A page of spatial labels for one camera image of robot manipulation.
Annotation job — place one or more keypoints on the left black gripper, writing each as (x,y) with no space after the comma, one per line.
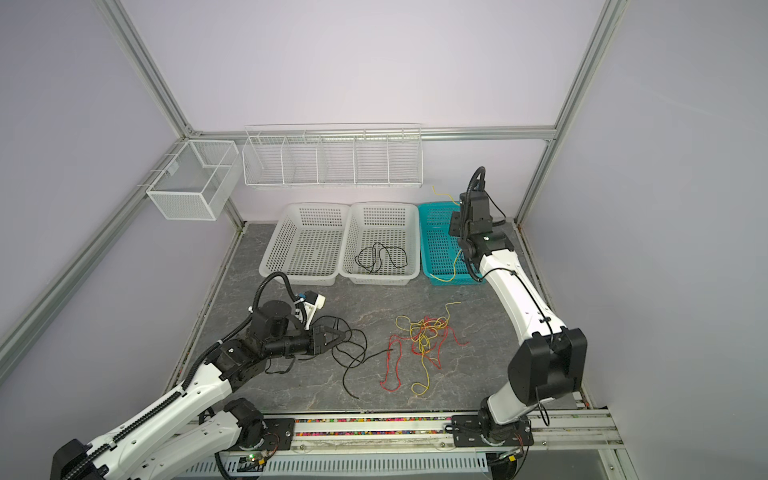
(317,339)

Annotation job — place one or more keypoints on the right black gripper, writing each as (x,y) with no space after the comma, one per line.
(456,227)

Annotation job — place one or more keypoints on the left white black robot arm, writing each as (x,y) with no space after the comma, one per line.
(197,418)

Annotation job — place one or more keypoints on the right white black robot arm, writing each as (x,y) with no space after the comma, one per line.
(550,359)

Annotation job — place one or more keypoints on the teal plastic basket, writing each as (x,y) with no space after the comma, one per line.
(441,258)

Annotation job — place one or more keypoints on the middle white plastic basket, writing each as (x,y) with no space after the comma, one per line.
(381,244)

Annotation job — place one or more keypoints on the white plastic basket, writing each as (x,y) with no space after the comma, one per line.
(306,243)
(381,244)

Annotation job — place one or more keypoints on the left white plastic basket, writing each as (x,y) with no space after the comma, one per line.
(306,243)

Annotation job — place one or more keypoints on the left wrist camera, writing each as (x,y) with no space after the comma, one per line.
(307,306)

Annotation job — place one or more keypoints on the white vented cable duct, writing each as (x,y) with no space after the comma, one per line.
(348,466)

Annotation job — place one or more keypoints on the white wire wall shelf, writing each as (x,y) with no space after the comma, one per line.
(331,155)

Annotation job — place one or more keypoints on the white mesh wall box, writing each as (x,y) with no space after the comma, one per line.
(197,181)

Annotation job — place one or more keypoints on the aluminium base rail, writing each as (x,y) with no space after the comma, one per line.
(394,433)

